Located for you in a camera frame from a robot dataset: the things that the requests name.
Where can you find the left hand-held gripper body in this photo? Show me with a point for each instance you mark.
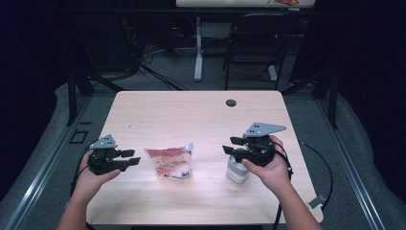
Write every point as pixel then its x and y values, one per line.
pixel 105 161

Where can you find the black metal stand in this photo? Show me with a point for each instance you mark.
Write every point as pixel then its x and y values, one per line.
pixel 333 105
pixel 72 102

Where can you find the light background desk top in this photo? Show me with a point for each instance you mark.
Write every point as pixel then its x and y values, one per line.
pixel 223 3

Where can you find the aluminium floor rail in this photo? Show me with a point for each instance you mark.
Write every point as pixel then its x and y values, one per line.
pixel 38 179
pixel 354 179

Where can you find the black floor tape strip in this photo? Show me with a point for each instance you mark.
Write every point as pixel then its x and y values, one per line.
pixel 85 123

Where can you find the person's left hand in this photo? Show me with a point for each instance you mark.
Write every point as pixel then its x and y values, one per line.
pixel 87 183

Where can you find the person's right hand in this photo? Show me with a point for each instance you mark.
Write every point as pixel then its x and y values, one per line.
pixel 274 175

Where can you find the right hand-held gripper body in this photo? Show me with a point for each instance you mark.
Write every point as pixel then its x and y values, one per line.
pixel 260 150

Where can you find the white desk leg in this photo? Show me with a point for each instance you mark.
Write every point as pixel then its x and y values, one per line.
pixel 272 73
pixel 198 64

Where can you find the orange thing on desk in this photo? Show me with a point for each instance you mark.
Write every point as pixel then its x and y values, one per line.
pixel 287 2

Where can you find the red and clear spout pouch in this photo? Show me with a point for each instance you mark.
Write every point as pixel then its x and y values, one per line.
pixel 169 163

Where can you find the black folding chair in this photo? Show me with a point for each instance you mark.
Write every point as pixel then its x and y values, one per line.
pixel 255 41

